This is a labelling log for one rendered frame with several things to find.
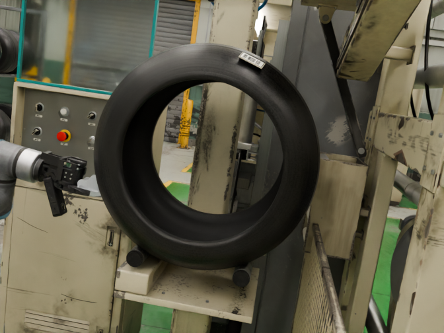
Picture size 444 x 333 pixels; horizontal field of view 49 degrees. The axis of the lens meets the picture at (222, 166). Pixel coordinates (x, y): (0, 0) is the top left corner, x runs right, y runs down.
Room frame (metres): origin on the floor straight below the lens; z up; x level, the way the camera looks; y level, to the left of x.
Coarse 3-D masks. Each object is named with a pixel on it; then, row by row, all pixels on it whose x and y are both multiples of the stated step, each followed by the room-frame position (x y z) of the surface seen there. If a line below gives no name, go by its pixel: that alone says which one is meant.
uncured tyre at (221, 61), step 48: (192, 48) 1.19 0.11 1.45; (144, 96) 1.17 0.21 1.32; (288, 96) 1.16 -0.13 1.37; (96, 144) 1.21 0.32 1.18; (144, 144) 1.45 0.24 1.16; (288, 144) 1.13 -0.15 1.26; (144, 192) 1.44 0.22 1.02; (288, 192) 1.13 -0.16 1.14; (144, 240) 1.17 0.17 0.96; (192, 240) 1.17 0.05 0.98; (240, 240) 1.14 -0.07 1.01
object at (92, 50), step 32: (32, 0) 2.00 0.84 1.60; (64, 0) 1.98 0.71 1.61; (96, 0) 1.97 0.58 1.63; (128, 0) 1.96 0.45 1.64; (32, 32) 2.00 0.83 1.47; (64, 32) 1.98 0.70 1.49; (96, 32) 1.97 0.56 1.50; (128, 32) 1.95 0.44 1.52; (32, 64) 1.99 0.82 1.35; (64, 64) 1.98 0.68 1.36; (96, 64) 1.97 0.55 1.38; (128, 64) 1.95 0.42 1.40
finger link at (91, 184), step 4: (92, 176) 1.29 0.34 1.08; (80, 180) 1.29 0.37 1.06; (84, 180) 1.29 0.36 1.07; (88, 180) 1.29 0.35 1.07; (92, 180) 1.29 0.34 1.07; (80, 184) 1.29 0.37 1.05; (84, 184) 1.29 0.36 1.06; (88, 184) 1.29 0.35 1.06; (92, 184) 1.29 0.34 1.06; (96, 184) 1.28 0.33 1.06; (84, 188) 1.28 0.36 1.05; (88, 188) 1.28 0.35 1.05; (92, 188) 1.29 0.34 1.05; (96, 188) 1.28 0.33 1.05; (92, 192) 1.28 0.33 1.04; (96, 192) 1.28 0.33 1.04; (92, 196) 1.28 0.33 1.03; (96, 196) 1.28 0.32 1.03; (100, 196) 1.29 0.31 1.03
